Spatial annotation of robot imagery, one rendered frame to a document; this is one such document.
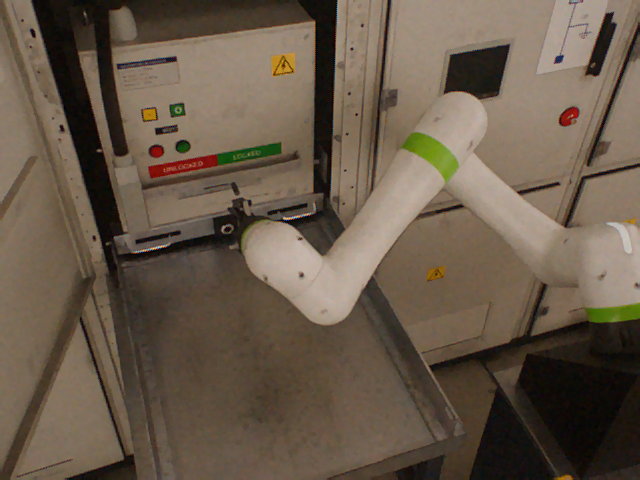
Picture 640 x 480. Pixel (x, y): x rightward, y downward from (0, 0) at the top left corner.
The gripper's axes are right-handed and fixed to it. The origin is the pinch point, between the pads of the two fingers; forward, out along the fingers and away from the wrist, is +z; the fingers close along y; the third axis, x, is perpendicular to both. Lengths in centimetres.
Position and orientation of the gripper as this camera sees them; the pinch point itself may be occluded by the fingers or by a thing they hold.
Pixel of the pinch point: (238, 221)
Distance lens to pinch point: 152.0
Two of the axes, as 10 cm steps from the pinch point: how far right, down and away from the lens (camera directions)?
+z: -3.1, -1.8, 9.4
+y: 1.6, 9.6, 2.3
